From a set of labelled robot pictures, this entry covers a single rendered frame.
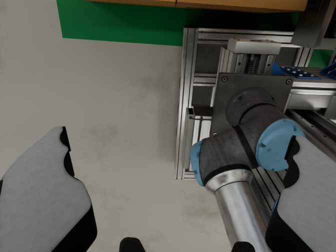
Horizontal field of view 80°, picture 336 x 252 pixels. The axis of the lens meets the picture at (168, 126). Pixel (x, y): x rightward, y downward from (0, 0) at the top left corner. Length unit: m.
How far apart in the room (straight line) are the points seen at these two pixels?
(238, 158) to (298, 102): 0.43
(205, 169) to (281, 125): 0.19
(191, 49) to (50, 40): 1.07
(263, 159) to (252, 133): 0.06
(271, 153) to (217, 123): 0.24
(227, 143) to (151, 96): 1.31
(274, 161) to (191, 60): 1.05
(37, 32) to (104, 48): 0.50
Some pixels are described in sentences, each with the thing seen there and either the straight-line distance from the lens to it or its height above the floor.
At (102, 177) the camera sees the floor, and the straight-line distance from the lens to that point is 2.35.
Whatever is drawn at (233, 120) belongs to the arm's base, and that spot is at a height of 1.09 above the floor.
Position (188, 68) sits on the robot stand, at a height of 0.23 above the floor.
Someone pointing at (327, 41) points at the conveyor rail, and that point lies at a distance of 1.28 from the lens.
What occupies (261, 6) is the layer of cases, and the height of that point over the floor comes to 0.54.
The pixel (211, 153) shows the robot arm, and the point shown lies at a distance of 0.50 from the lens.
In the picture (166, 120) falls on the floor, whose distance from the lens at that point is 1.83.
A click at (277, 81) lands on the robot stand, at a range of 0.69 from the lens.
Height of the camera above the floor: 1.63
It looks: 62 degrees down
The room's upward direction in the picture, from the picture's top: 178 degrees counter-clockwise
